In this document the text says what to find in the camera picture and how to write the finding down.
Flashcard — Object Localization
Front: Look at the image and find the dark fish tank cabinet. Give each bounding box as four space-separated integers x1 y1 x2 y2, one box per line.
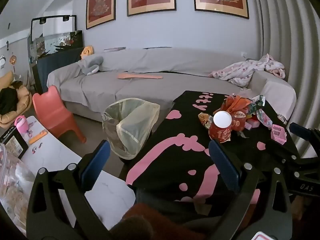
32 47 85 93

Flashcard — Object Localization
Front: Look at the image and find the brown fuzzy cloth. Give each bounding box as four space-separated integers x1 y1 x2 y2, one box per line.
110 202 165 240

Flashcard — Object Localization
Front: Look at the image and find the pink toy cup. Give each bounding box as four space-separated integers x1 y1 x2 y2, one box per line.
14 115 29 137

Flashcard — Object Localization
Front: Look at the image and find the yellow floor cushion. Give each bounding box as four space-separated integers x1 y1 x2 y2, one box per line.
0 70 32 130

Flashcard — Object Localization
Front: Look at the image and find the red plastic child chair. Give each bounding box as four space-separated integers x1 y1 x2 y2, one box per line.
32 85 87 144

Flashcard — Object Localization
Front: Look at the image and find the pink floral blanket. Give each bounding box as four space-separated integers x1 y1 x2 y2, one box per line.
208 54 286 88

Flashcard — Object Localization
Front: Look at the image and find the orange smiley plush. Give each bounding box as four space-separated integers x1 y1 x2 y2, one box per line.
80 45 94 60

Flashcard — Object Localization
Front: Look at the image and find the red paper cup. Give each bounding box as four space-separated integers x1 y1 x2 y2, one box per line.
208 110 233 143

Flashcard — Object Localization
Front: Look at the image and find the red gold patterned wrapper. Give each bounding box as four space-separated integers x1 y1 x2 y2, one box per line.
231 110 250 132

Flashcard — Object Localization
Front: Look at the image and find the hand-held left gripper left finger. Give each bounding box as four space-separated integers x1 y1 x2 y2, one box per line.
26 139 113 240

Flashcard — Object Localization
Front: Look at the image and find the yellow patterned snack packet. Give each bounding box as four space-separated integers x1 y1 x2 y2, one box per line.
198 112 213 130

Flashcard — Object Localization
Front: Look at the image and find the grey plush toy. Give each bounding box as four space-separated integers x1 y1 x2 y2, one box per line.
78 55 104 75

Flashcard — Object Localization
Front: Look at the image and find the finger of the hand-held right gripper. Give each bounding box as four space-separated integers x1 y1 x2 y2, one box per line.
289 122 320 155
280 154 320 180

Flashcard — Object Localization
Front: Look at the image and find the pink plastic basket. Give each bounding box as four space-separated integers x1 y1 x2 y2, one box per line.
270 124 287 145

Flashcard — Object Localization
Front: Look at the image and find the grey pleated curtain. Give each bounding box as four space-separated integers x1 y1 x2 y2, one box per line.
246 0 320 160

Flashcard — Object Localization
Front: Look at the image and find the pink cartoon packet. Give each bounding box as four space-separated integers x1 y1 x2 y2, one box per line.
255 109 273 131

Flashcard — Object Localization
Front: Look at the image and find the black pink printed tablecloth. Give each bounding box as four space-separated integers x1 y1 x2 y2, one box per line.
119 90 300 217

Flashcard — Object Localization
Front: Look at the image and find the white marble side table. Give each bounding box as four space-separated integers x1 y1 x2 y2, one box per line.
21 115 137 235

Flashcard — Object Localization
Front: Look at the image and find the grey covered sofa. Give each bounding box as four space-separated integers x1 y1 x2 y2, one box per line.
47 46 297 125

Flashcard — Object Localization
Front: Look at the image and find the glass fish tank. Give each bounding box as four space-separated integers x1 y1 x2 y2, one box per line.
27 15 84 67

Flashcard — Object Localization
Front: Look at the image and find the bin with yellow bag liner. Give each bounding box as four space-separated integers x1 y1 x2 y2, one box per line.
101 97 160 160

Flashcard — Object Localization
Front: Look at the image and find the green white packet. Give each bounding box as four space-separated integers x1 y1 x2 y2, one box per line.
250 94 266 111

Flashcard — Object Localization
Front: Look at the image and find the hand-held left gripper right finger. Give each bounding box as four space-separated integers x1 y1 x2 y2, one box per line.
209 139 294 240

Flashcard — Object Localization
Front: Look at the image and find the orange ruler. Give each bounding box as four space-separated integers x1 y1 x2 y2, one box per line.
29 129 48 145

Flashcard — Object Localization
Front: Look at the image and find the orange wrapper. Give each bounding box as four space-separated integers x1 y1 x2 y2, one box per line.
224 94 251 115

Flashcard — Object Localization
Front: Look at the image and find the black cloth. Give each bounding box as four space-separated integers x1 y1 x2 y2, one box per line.
0 87 19 115

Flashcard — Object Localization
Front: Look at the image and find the clear plastic container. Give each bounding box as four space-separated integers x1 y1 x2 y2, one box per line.
0 142 38 220

